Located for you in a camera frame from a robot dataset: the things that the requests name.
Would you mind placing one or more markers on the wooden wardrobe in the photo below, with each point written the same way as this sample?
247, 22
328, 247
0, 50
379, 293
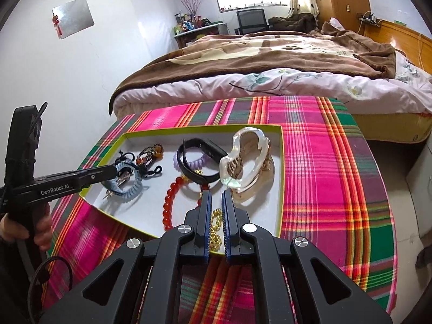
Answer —
337, 0

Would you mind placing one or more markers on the person's left hand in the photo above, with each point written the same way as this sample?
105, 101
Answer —
44, 229

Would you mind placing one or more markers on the dried branches in vase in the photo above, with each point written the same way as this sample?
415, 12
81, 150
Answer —
192, 3

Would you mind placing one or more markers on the power strip with chargers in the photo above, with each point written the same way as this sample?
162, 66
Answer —
369, 17

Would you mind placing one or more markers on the silver wall sheet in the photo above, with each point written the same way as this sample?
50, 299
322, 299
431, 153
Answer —
74, 17

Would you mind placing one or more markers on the pink rhinestone hair clip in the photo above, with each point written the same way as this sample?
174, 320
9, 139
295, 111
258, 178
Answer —
123, 177

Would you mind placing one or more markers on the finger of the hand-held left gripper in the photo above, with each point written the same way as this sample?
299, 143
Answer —
99, 175

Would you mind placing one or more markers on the red hanging ornament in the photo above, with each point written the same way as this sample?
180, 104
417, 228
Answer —
57, 25

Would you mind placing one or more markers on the floral quilt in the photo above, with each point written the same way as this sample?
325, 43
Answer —
303, 84

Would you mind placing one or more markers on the dark clothes pile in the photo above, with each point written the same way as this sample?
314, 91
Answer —
293, 22

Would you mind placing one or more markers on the wooden headboard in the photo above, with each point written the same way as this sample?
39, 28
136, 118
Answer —
398, 33

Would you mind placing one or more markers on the desk with bottles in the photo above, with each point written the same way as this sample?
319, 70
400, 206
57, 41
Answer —
199, 30

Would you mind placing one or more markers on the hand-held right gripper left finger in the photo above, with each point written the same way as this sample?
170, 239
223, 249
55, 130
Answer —
206, 216

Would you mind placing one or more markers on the pink and green plaid tablecloth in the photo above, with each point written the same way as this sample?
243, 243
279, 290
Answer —
320, 175

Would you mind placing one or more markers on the black office chair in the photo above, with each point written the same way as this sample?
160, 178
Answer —
251, 20

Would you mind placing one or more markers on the clear and gold hair claw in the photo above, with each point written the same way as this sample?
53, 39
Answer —
249, 185

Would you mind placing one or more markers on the yellow-green cardboard tray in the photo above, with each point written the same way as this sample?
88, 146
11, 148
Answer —
152, 209

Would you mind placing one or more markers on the black wristband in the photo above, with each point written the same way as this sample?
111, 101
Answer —
216, 150

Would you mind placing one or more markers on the yellow bed base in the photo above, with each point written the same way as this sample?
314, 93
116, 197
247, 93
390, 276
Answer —
388, 128

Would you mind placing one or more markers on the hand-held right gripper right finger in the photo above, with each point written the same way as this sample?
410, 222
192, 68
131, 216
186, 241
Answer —
226, 216

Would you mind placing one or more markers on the brown blanket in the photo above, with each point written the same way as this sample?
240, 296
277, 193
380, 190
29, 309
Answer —
236, 50

